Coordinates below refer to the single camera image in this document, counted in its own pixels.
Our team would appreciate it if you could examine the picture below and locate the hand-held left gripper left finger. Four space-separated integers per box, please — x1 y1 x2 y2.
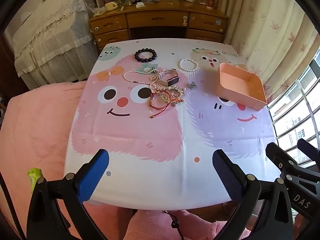
26 149 110 240

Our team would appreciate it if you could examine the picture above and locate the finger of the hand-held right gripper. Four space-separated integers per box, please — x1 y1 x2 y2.
265 142 300 178
297 138 320 162

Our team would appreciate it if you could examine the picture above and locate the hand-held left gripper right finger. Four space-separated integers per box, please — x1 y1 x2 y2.
212 149 294 240

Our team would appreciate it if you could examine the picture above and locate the pink paper tray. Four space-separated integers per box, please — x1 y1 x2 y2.
215 63 267 111

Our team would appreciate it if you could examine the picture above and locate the red string bracelet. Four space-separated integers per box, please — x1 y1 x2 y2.
149 90 175 119

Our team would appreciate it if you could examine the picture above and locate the long pearl necklace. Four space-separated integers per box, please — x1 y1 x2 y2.
122 69 160 84

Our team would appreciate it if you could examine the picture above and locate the white pearl bracelet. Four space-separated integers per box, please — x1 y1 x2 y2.
179 58 199 72

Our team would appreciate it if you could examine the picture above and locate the black bead bracelet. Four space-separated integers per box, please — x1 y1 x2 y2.
134 48 157 63

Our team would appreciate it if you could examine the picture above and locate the window with metal bars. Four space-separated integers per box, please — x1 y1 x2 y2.
266 52 320 168

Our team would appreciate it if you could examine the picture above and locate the green snack packet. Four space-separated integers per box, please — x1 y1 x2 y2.
27 168 43 194

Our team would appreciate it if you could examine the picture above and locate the pink fleece blanket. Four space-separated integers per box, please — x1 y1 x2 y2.
0 80 140 240

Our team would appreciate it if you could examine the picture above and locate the pink fleece clothing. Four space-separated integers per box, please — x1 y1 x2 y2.
125 209 250 240

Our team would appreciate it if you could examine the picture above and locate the cream leaf print curtain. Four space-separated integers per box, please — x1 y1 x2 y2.
220 0 320 103

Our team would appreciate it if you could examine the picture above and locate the white lace bed cover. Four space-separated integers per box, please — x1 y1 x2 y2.
11 0 97 85

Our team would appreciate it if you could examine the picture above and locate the wooden desk with drawers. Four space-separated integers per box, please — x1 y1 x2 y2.
89 0 229 53

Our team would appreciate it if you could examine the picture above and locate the black cord with bead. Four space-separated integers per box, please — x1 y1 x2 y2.
162 210 185 240

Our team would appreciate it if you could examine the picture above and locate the gold crystal chain bracelet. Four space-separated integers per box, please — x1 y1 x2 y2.
156 85 185 105

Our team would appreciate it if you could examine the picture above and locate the beige strap wristwatch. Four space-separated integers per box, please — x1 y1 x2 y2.
157 68 180 88

